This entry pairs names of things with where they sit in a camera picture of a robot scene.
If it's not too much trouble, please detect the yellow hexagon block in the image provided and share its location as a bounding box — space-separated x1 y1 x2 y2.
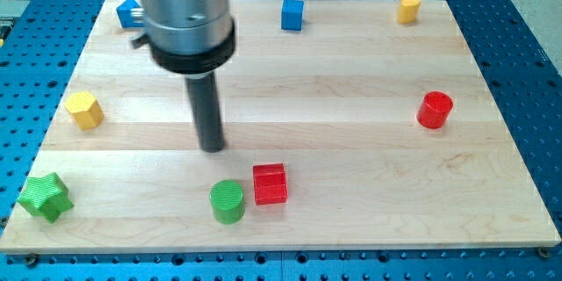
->
63 91 104 130

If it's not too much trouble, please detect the blue cube block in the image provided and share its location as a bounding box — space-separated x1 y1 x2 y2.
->
281 0 304 31

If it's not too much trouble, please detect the blue pentagon block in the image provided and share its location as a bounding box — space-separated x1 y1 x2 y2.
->
116 0 144 28

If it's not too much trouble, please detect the wooden board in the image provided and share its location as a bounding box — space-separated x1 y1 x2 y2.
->
1 0 560 254

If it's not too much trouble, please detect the blue perforated table plate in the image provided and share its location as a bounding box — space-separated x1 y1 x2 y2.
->
1 0 561 280

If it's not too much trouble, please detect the green cylinder block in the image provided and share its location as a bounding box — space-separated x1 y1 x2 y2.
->
209 180 245 225

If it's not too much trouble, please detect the red cube block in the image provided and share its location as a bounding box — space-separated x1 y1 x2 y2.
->
253 163 288 205

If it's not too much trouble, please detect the red cylinder block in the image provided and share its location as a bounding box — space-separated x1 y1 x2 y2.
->
416 91 454 129

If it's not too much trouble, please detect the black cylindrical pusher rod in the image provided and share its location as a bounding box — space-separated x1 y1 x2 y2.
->
185 72 225 153

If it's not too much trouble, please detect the green star block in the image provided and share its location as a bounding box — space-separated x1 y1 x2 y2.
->
17 172 74 223

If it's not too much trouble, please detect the yellow rounded block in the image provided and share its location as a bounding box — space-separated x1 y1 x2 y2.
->
396 0 422 24

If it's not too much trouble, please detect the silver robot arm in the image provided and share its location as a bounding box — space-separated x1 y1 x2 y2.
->
141 0 236 153

